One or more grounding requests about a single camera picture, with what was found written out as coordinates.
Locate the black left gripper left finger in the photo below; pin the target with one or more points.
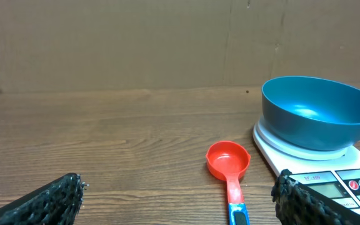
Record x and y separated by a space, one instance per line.
57 202

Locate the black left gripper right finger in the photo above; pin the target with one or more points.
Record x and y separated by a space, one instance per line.
298 204

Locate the red measuring scoop blue handle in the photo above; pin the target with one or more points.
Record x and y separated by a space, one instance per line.
228 161

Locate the white kitchen scale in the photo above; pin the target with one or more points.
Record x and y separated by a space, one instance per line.
335 174

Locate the blue bowl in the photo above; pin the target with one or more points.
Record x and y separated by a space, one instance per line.
311 112

